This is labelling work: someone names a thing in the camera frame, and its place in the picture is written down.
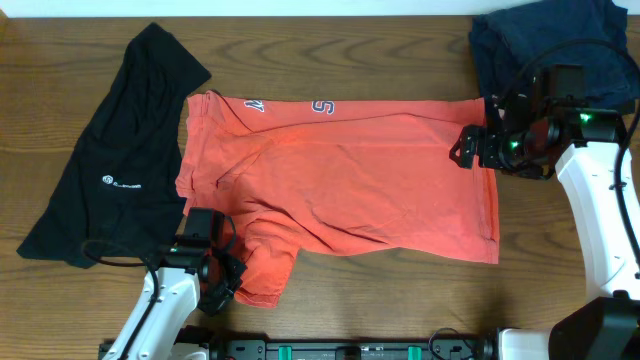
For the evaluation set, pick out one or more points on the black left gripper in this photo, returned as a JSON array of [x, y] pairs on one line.
[[215, 305]]

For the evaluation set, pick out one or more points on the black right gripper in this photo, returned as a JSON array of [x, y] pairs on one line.
[[490, 136]]

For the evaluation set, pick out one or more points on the red orange t-shirt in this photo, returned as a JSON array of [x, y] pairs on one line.
[[340, 178]]

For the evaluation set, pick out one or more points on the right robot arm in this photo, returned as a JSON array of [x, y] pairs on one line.
[[597, 180]]

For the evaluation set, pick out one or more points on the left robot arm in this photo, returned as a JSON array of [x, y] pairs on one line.
[[168, 298]]

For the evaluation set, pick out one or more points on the folded navy blue clothes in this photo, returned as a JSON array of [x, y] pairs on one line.
[[504, 41]]

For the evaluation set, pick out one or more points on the black t-shirt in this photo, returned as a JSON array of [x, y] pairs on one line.
[[117, 194]]

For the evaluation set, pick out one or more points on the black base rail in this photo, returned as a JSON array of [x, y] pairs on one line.
[[446, 344]]

